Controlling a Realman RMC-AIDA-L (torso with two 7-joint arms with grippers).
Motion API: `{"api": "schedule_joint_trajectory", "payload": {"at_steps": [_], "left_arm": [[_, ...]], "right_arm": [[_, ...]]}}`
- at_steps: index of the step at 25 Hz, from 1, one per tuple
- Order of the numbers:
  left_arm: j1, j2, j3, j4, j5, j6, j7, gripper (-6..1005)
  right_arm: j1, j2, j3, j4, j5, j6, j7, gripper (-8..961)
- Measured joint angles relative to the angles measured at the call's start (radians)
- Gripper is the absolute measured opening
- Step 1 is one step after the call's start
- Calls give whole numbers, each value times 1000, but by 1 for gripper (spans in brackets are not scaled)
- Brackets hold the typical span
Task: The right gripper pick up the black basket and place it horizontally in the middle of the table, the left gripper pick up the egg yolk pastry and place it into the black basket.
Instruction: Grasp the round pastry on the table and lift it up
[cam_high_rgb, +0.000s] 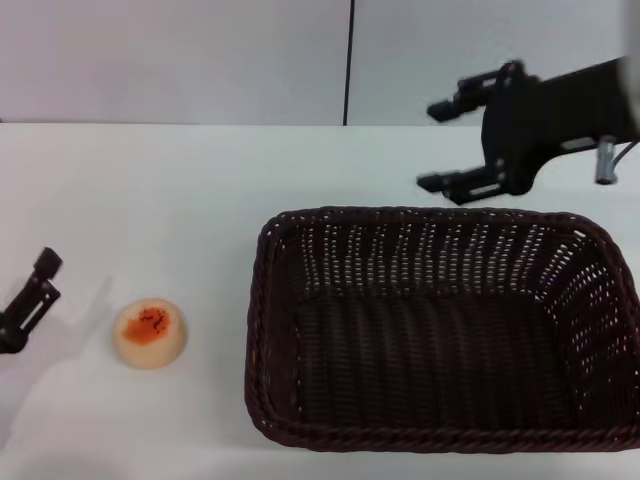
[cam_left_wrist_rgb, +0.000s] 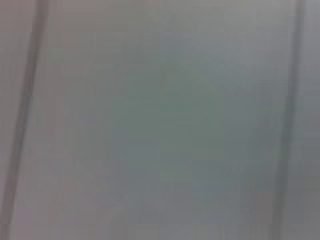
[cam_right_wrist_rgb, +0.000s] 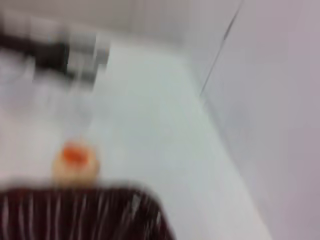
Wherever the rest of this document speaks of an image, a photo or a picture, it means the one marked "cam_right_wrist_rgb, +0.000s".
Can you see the dark red striped basket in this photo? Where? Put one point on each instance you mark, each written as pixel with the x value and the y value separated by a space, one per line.
pixel 75 215

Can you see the orange and cream round object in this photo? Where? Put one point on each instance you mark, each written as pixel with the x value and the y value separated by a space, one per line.
pixel 75 162

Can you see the black and grey blurred equipment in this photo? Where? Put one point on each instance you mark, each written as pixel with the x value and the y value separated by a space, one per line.
pixel 52 56

